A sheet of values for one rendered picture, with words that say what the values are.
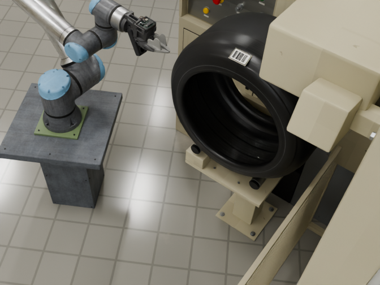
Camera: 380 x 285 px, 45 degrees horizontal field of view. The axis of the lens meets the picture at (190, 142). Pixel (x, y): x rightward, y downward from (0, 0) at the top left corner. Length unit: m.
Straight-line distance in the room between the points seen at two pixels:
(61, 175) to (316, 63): 1.85
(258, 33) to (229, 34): 0.09
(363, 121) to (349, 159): 0.91
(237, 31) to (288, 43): 0.54
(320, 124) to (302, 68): 0.14
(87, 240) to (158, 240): 0.39
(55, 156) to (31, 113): 0.33
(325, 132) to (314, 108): 0.05
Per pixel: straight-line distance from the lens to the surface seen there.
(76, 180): 2.60
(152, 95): 3.39
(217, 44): 1.49
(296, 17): 1.03
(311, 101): 0.92
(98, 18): 1.93
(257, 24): 1.55
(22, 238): 2.79
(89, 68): 2.30
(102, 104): 2.49
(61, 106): 2.26
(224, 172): 1.93
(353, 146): 1.85
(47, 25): 1.99
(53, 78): 2.24
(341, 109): 0.90
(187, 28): 2.56
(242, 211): 2.69
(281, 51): 1.01
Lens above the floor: 2.34
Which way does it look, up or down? 49 degrees down
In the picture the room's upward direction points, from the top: 4 degrees clockwise
